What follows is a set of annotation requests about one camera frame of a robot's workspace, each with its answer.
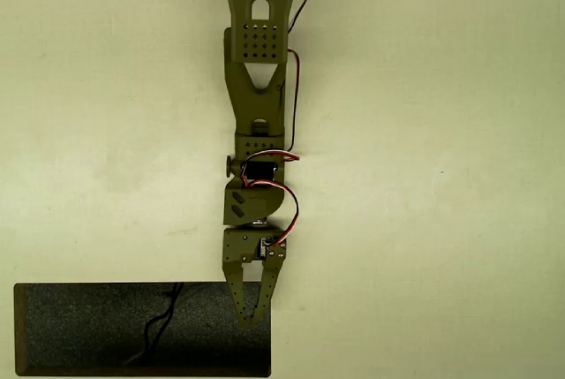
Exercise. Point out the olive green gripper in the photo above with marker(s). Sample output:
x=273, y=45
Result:
x=242, y=246

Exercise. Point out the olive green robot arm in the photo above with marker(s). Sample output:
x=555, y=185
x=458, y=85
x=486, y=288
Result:
x=258, y=100

